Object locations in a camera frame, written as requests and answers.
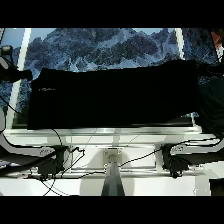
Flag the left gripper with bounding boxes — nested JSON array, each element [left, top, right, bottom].
[[12, 68, 35, 84]]

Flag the black pants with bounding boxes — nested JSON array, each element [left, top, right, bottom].
[[27, 59, 203, 131]]

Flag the black cable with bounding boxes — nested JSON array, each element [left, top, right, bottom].
[[118, 138, 216, 168], [39, 128, 86, 197]]

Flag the silver frame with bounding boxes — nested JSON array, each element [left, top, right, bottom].
[[0, 125, 224, 197]]

